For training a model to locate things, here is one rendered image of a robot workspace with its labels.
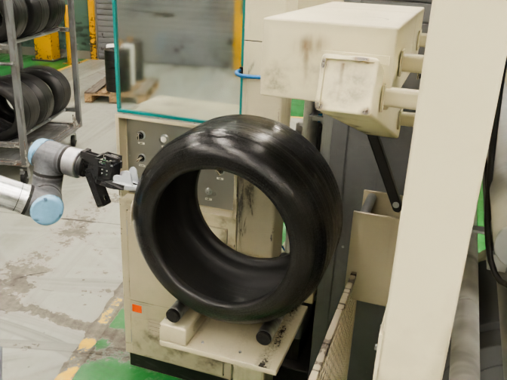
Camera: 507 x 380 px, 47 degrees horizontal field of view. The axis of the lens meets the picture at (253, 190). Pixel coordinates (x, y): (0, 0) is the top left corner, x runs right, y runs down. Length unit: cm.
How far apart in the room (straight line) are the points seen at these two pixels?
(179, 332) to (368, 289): 59
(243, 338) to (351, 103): 103
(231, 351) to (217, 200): 83
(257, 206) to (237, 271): 22
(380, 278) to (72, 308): 212
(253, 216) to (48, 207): 64
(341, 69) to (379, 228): 85
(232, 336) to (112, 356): 136
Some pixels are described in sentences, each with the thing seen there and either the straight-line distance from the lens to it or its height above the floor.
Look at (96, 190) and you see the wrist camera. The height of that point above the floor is 121.
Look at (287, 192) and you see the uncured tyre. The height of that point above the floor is 135.
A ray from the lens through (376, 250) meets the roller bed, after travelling 179.
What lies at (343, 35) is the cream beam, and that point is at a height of 176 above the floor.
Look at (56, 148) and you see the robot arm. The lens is 186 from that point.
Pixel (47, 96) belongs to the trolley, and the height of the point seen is 64.
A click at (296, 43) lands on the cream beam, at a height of 174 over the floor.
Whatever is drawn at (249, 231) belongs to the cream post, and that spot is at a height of 103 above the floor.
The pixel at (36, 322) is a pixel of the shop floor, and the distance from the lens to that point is 345.
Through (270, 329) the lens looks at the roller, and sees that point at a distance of 168.
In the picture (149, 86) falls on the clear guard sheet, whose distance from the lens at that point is 240.
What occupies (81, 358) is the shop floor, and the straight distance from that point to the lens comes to 313.
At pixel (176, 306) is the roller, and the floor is 92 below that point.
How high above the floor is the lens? 188
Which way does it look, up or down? 22 degrees down
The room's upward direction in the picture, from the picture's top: 3 degrees clockwise
